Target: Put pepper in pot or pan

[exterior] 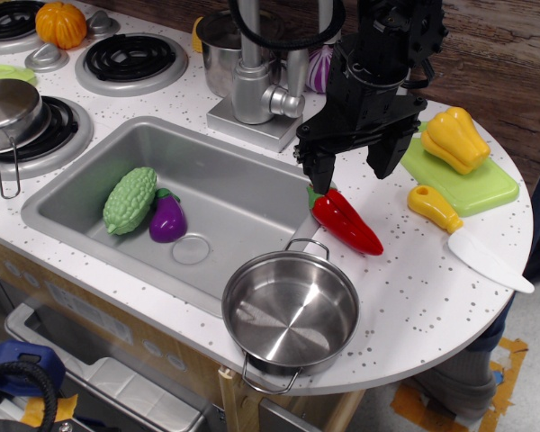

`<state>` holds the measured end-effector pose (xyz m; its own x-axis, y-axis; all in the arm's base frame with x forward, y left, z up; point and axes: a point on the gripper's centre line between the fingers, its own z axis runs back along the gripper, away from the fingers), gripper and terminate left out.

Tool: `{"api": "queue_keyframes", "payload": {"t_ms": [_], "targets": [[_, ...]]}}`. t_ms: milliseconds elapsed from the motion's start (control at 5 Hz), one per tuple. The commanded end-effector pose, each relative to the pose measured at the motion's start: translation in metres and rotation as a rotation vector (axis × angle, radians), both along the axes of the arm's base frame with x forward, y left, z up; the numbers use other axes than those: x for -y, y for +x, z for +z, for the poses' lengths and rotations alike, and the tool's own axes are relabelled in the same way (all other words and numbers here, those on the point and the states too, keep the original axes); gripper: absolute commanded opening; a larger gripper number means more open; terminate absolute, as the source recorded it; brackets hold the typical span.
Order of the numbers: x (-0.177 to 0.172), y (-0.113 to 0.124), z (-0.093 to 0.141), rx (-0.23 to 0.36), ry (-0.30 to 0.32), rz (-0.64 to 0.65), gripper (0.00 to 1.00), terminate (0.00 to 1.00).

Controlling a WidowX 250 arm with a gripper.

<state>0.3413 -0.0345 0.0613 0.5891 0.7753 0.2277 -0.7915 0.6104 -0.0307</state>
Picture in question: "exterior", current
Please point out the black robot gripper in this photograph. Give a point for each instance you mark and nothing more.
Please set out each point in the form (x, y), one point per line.
(360, 111)

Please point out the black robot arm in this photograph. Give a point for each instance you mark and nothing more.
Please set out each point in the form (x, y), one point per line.
(394, 37)

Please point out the tall steel pot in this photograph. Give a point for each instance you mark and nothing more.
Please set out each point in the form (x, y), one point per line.
(221, 48)

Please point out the purple toy eggplant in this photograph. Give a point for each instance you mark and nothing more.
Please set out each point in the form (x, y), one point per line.
(168, 223)

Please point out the steel pan on burner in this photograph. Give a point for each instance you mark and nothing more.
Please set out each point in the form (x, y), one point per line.
(23, 117)

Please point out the red toy chili pepper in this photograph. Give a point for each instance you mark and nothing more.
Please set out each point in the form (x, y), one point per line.
(334, 212)

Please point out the silver toy faucet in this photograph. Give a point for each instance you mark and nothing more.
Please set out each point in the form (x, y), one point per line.
(256, 110)

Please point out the yellow toy bell pepper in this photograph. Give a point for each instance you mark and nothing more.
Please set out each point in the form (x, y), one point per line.
(452, 137)

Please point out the purple toy onion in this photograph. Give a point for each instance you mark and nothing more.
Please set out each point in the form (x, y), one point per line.
(318, 69)

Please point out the green toy cutting board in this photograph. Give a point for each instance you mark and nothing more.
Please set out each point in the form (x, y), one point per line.
(482, 190)

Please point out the grey toy sink basin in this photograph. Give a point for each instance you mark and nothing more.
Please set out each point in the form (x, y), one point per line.
(238, 205)

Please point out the yellow toy corn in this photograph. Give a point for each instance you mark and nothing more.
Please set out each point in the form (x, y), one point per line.
(196, 40)

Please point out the green toy bitter gourd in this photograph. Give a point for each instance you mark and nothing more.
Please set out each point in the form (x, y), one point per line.
(129, 202)

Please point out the black coil burner centre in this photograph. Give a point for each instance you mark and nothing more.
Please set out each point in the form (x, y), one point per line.
(133, 64)

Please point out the black coil burner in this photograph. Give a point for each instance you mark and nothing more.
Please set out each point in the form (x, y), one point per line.
(133, 64)
(69, 133)
(18, 26)

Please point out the black coil burner front left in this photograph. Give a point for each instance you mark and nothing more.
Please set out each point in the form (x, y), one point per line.
(69, 133)

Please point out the silver stove knob far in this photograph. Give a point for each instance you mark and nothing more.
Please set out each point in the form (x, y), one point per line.
(101, 25)

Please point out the silver stove knob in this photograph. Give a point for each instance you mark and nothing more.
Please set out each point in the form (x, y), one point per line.
(101, 25)
(47, 58)

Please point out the silver stove knob near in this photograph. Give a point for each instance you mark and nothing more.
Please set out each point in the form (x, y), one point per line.
(47, 58)

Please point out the orange toy pumpkin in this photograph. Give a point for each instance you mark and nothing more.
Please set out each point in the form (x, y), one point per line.
(61, 24)

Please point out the black coil burner back left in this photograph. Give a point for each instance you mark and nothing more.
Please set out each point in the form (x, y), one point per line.
(18, 26)

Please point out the light green toy plate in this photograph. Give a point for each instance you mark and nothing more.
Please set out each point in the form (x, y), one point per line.
(19, 73)

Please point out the yellow handled toy knife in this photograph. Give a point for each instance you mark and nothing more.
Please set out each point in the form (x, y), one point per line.
(428, 202)

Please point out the steel pot with handles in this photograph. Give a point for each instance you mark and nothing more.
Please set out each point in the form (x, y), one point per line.
(291, 313)

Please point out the blue clamp with black cable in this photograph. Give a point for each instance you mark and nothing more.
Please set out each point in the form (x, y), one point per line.
(27, 369)

